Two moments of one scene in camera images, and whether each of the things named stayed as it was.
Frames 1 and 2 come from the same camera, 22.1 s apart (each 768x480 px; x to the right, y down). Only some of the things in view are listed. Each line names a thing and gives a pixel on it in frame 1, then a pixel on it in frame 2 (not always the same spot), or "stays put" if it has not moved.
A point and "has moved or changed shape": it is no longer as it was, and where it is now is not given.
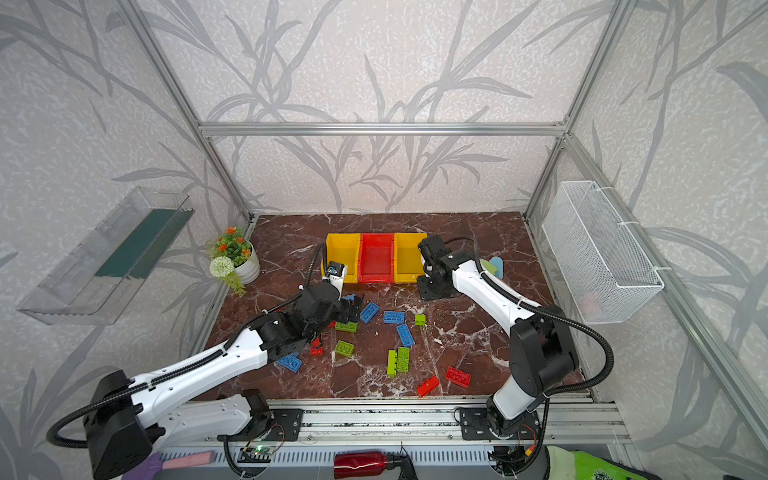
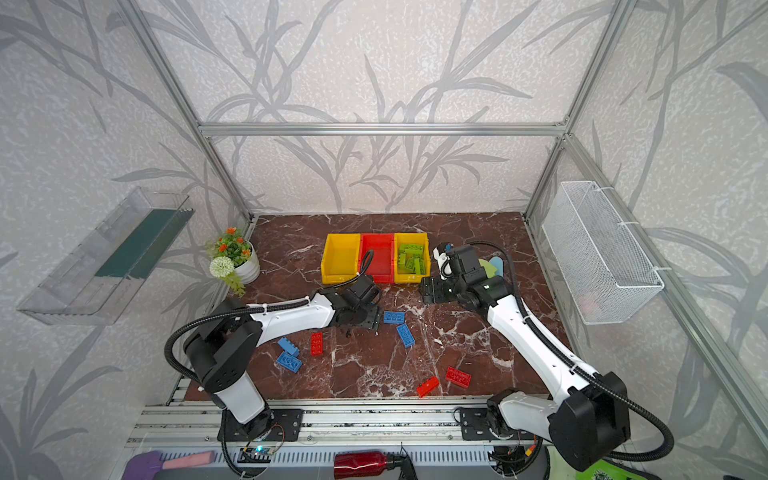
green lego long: [349, 327] has moved or changed shape
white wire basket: [607, 272] stays put
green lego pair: [398, 361] -> [411, 249]
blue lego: [405, 335] stays put
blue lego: [394, 317] stays put
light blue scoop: [497, 262] stays put
